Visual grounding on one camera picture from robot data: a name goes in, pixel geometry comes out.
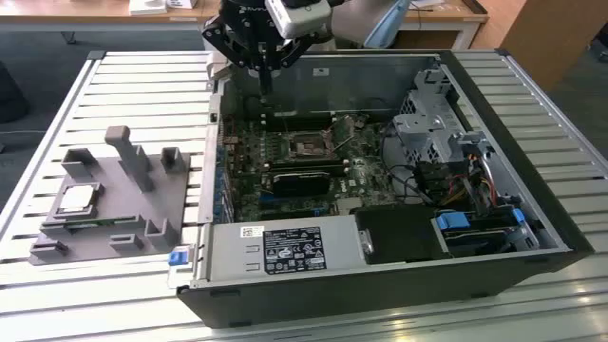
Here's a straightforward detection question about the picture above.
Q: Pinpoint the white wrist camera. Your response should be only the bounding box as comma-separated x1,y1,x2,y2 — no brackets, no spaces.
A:
264,0,332,39

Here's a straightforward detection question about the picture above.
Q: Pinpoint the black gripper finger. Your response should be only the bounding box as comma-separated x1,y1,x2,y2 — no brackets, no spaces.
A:
265,34,312,97
201,24,268,97

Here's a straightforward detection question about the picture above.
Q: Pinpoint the black PC case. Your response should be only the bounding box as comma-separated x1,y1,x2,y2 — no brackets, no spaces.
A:
166,48,596,329

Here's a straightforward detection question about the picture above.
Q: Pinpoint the CPU socket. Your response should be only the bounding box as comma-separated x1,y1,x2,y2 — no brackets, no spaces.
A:
282,130,341,160

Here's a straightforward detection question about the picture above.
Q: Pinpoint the graphics card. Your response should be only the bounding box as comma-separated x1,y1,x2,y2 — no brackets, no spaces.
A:
268,170,332,199

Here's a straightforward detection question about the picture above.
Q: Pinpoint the hard disk in blue carrier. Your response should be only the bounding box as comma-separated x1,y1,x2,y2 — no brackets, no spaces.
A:
432,209,509,256

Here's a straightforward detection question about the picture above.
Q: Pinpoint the grey power supply unit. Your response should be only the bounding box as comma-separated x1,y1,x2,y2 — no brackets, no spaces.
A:
202,215,369,283

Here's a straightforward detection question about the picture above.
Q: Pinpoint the silver CPU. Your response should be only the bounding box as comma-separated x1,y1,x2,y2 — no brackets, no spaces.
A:
54,184,98,214

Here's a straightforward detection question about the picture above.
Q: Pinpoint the plain white box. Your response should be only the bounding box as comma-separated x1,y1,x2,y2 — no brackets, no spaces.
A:
128,0,170,16

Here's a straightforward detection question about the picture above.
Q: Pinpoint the grey parts rack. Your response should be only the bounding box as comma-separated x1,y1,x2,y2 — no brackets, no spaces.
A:
28,125,192,266

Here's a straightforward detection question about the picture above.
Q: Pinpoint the wooden desk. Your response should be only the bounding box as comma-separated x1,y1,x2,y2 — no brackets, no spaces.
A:
201,0,490,51
0,0,204,46

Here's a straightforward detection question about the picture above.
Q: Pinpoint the green motherboard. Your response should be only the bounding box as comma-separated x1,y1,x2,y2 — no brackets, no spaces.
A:
216,113,405,224

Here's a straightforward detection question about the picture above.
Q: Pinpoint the black plastic shroud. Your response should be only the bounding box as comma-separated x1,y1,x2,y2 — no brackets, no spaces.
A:
353,205,450,265

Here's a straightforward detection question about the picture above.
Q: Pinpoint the metal disk bay cage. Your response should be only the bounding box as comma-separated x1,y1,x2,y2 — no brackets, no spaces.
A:
392,69,494,168

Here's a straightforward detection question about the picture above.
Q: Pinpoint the metal socket cover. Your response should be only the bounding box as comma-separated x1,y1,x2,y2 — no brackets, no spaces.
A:
325,114,358,151

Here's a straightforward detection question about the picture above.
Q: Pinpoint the silver chipset heatsink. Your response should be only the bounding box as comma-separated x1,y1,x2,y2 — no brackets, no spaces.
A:
336,198,361,215

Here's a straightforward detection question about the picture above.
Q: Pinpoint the coloured wire bundle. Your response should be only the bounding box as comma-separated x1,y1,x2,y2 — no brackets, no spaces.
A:
438,152,502,217

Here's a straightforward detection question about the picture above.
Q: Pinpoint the wooden cabinet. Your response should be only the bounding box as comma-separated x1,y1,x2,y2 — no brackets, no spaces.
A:
497,0,597,94

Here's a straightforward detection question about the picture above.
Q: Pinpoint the green RAM stick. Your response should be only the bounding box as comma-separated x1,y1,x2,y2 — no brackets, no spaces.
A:
64,217,138,229
265,160,345,172

